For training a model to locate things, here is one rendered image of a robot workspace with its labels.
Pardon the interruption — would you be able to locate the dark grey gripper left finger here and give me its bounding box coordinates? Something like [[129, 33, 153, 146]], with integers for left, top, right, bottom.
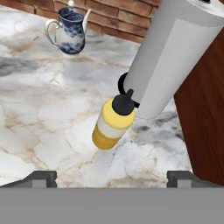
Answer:
[[2, 170, 58, 189]]

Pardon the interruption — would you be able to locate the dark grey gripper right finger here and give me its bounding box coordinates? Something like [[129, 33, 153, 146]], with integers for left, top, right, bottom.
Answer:
[[166, 170, 223, 189]]

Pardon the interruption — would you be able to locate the brown wooden cabinet side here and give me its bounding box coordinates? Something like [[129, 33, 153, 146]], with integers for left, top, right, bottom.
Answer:
[[173, 27, 224, 187]]

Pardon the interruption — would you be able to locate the yellow mustard bottle black cap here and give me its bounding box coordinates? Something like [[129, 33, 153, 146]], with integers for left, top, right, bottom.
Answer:
[[91, 88, 137, 151]]

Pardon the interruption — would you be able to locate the black paper towel holder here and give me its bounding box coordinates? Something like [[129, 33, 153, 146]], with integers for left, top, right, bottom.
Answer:
[[117, 72, 141, 109]]

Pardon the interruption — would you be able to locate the white paper towel roll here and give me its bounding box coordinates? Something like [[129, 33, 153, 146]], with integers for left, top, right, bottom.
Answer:
[[123, 0, 224, 120]]

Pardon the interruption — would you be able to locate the blue and white teapot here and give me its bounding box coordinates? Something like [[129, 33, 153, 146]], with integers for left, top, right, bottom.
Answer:
[[44, 0, 93, 59]]

